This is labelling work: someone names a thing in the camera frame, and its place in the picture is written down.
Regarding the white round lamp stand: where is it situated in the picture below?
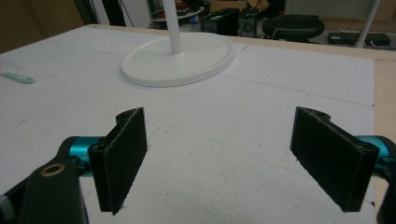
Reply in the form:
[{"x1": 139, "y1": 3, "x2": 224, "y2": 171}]
[{"x1": 120, "y1": 0, "x2": 235, "y2": 88}]

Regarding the black equipment case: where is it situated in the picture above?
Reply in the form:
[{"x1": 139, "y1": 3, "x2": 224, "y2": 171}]
[{"x1": 201, "y1": 7, "x2": 241, "y2": 36}]

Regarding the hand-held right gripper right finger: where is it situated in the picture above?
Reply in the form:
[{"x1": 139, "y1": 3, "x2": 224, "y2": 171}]
[{"x1": 290, "y1": 106, "x2": 396, "y2": 213}]

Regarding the white foam board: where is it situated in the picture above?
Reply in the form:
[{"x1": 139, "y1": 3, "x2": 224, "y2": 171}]
[{"x1": 0, "y1": 24, "x2": 379, "y2": 224}]

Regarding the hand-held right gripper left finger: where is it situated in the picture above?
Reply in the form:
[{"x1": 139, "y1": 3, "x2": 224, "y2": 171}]
[{"x1": 57, "y1": 106, "x2": 149, "y2": 217}]

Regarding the white metal pole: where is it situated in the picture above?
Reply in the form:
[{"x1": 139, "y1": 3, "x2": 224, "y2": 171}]
[{"x1": 354, "y1": 0, "x2": 382, "y2": 49}]

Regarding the black flat electronic box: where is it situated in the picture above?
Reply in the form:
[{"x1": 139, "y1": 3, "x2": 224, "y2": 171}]
[{"x1": 327, "y1": 31, "x2": 391, "y2": 47}]

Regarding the mint green handled tool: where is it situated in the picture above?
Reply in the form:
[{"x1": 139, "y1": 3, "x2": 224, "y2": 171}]
[{"x1": 0, "y1": 68, "x2": 36, "y2": 85}]

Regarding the black round stool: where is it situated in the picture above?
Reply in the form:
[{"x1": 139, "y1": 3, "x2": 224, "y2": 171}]
[{"x1": 261, "y1": 14, "x2": 326, "y2": 44}]

